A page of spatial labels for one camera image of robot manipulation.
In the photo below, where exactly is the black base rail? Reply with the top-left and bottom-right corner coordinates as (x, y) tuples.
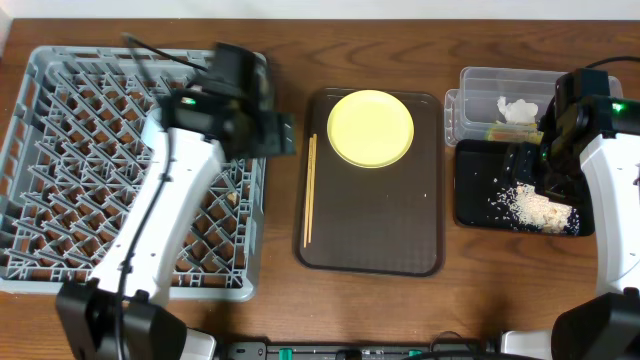
(213, 331), (500, 360)

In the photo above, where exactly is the white paper napkin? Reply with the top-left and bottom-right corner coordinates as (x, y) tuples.
(497, 96), (539, 126)

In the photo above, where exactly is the grey plastic dish rack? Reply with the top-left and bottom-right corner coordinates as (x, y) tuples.
(1, 46), (266, 301)

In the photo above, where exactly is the clear plastic waste bin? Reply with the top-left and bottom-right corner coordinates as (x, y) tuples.
(443, 66), (628, 157)

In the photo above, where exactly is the dark brown serving tray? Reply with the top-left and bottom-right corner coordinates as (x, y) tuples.
(295, 88), (446, 277)

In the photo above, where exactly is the spilled rice pile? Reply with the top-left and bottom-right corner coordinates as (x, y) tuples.
(488, 182), (580, 235)

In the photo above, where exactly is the wooden chopstick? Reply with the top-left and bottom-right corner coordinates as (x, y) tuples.
(303, 136), (314, 248)
(304, 134), (317, 248)

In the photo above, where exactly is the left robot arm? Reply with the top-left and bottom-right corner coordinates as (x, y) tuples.
(55, 91), (295, 359)

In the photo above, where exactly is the black plastic waste tray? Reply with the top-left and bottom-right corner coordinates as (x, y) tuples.
(454, 140), (595, 237)

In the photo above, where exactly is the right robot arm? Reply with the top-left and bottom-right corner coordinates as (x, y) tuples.
(500, 95), (639, 360)

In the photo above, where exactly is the yellow round plate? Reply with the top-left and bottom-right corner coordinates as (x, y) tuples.
(327, 90), (415, 169)

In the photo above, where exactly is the green orange snack wrapper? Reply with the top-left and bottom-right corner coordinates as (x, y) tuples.
(485, 123), (543, 144)

